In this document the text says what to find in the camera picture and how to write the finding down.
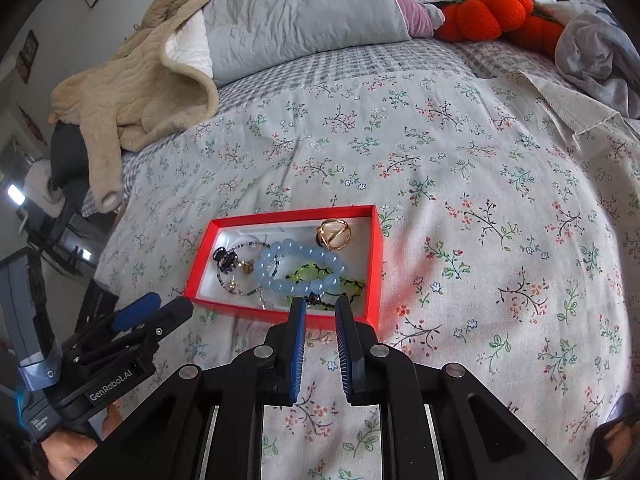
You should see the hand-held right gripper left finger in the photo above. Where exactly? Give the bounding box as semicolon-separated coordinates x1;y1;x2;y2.
65;296;308;480

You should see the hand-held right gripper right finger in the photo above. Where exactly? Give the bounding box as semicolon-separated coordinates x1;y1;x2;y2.
335;296;578;480

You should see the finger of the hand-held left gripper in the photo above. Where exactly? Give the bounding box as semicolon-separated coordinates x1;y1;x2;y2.
75;292;162;351
67;296;195;368

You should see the silver bead chain necklace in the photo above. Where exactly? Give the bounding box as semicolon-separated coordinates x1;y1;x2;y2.
216;240;281;312

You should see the green bead bracelet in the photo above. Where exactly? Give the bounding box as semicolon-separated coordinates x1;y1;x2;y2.
285;260;366;308

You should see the red jewelry box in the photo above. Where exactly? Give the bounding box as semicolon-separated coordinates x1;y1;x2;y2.
183;204;386;333

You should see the light blue bead bracelet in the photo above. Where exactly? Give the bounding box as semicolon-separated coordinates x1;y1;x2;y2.
254;239;347;302

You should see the gold hair clip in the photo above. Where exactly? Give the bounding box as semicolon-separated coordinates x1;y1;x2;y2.
315;219;353;251

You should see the person's left hand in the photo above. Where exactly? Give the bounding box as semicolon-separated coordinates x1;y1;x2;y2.
42;402;124;479

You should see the dark blue hair clip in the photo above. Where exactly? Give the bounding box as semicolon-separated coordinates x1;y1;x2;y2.
212;246;242;275

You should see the dark chair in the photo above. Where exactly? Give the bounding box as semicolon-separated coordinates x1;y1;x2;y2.
20;195;108;276

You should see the white cloth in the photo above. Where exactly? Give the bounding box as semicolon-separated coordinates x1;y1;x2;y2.
25;160;68;218

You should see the black cloth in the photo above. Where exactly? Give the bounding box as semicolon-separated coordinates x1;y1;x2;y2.
49;122;91;196

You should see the floral bedsheet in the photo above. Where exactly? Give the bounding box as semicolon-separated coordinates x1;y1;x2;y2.
97;67;640;480

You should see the beige quilted jacket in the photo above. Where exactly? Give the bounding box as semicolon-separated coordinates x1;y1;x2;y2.
48;0;241;215

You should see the grey pillow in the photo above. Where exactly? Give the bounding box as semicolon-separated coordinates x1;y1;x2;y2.
202;0;566;86

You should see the orange plush pumpkin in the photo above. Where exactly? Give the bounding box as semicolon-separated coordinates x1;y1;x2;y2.
432;0;568;56

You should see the pale grey crumpled cloth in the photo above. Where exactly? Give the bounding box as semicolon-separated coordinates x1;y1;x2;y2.
555;0;640;121

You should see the red wall decoration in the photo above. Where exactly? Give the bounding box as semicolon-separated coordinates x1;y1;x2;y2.
17;104;47;147

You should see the dark wall sign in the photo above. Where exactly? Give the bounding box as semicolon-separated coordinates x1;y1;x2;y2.
15;29;40;83

